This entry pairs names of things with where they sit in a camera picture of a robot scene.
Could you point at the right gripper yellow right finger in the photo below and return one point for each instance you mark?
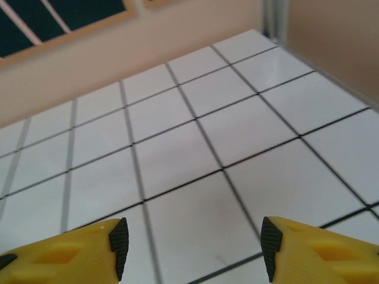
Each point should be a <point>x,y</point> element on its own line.
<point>325,260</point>

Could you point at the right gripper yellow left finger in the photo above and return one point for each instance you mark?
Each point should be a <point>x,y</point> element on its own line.
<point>59,257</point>

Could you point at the aluminium frame post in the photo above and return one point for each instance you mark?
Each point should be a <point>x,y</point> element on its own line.
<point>275,20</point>

